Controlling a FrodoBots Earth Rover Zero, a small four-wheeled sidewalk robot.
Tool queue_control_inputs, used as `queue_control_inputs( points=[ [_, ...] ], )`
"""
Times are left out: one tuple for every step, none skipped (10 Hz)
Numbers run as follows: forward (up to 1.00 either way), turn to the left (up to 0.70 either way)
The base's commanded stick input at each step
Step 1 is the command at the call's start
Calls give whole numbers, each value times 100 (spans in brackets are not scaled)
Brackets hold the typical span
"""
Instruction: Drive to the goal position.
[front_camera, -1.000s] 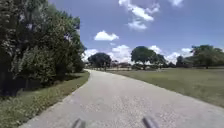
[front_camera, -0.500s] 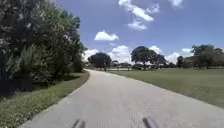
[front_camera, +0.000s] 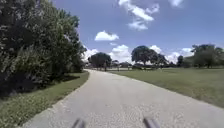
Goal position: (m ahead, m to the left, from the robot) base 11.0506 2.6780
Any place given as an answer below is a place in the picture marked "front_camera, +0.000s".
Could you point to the grass verge strip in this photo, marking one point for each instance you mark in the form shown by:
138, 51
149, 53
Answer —
26, 106

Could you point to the robot's own part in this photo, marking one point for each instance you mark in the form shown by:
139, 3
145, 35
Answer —
150, 124
78, 124

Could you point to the broad spreading tree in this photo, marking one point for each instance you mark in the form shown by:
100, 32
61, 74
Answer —
143, 54

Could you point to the wide green tree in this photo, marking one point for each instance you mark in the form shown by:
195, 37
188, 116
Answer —
206, 55

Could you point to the dark round tree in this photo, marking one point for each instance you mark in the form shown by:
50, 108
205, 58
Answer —
100, 60

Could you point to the grey paved path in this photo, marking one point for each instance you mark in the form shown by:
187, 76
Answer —
113, 96

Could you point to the dense row of trees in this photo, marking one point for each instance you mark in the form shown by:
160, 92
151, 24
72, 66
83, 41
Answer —
33, 43

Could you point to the wide grass field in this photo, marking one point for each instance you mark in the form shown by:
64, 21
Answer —
180, 81

